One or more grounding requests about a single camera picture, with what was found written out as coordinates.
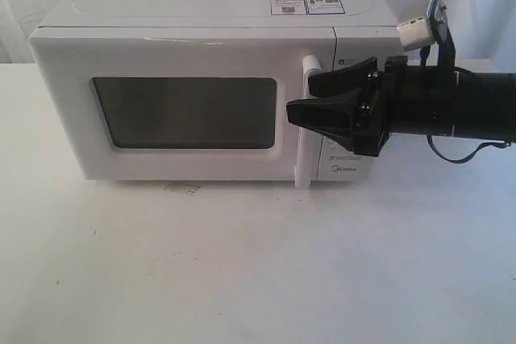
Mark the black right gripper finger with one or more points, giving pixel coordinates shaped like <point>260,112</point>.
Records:
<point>343,80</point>
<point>333,117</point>

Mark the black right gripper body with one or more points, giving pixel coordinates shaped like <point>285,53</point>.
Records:
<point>371,116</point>

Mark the white microwave door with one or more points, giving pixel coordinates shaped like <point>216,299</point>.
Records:
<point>147,103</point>

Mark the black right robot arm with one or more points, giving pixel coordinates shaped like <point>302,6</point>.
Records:
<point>455,103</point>

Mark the white microwave oven body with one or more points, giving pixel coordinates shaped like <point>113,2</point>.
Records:
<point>362,28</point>

